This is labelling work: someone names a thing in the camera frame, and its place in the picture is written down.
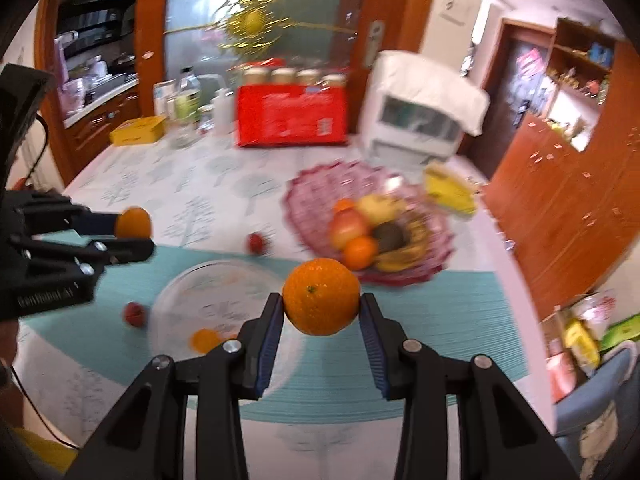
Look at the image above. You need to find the plastic bottle green label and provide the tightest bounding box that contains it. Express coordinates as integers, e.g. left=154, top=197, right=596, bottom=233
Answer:
left=175, top=67, right=201, bottom=120

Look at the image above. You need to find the pink glass fruit bowl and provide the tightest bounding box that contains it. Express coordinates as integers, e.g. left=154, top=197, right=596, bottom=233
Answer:
left=283, top=160, right=454, bottom=287

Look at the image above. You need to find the yellow flat box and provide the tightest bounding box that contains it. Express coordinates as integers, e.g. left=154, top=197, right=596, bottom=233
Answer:
left=110, top=116, right=165, bottom=146

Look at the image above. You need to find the dark avocado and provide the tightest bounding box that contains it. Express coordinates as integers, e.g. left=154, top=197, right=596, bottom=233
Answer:
left=371, top=221, right=408, bottom=254

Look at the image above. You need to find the small tangerine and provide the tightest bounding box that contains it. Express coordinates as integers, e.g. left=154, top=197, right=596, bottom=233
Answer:
left=114, top=207, right=153, bottom=238

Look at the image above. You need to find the red paper cup package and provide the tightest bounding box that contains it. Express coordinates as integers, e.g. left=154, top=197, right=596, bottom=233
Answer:
left=236, top=84, right=347, bottom=148

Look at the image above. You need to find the white countertop appliance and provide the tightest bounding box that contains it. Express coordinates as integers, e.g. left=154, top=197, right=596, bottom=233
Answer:
left=356, top=67, right=461, bottom=165

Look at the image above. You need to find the small yellow-orange kumquat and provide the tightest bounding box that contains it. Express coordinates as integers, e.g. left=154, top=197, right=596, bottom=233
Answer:
left=189, top=328, right=224, bottom=356

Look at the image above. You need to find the gold metal ornament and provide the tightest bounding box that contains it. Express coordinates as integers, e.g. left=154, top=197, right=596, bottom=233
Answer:
left=164, top=0, right=357, bottom=60

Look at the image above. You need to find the wooden cabinet row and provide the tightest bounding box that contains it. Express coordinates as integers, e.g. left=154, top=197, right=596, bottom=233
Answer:
left=483, top=42, right=639, bottom=318

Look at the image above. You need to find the white cloth on appliance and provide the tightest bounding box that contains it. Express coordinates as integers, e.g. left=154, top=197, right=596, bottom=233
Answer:
left=370, top=50, right=490, bottom=136

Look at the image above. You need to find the overripe brown banana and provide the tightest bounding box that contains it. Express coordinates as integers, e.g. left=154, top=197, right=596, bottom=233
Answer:
left=374, top=211, right=431, bottom=273

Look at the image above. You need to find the red apple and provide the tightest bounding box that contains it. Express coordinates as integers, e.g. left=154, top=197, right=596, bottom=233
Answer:
left=329, top=209, right=371, bottom=250

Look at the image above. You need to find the orange tangerine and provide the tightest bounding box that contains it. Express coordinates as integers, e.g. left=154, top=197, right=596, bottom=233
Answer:
left=342, top=236, right=378, bottom=271

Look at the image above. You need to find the white squeeze bottle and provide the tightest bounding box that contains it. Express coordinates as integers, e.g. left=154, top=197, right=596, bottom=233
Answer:
left=210, top=88, right=235, bottom=134

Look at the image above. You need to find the yellow-brown pear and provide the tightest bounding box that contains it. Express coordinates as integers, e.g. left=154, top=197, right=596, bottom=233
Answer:
left=355, top=194, right=407, bottom=228

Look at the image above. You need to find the red lychee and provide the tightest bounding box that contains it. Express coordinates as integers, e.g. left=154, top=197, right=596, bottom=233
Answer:
left=122, top=301, right=148, bottom=328
left=246, top=232, right=267, bottom=256

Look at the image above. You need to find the yellow packet stack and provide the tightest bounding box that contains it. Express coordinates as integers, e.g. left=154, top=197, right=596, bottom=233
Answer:
left=423, top=160, right=480, bottom=218

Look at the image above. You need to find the clear glass tumbler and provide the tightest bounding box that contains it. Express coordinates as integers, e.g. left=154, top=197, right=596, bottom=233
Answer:
left=168, top=114, right=198, bottom=150

